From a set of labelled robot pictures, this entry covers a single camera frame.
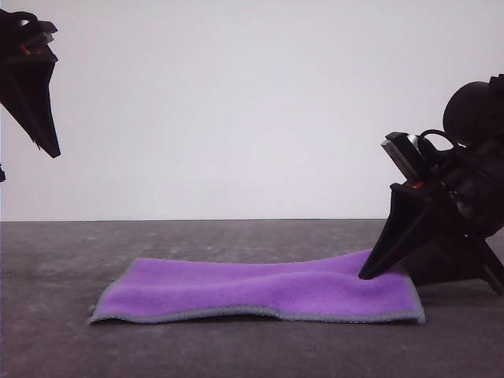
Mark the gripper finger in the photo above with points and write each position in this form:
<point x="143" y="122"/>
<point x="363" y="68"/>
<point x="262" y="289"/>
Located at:
<point x="31" y="102"/>
<point x="453" y="264"/>
<point x="417" y="224"/>
<point x="2" y="171"/>

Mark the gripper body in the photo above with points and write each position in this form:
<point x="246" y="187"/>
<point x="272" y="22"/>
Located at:
<point x="23" y="35"/>
<point x="476" y="189"/>

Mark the purple towel with grey hem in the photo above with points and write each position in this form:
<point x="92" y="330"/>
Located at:
<point x="236" y="291"/>

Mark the grey table cloth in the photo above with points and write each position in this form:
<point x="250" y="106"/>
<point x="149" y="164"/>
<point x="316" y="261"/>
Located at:
<point x="252" y="350"/>

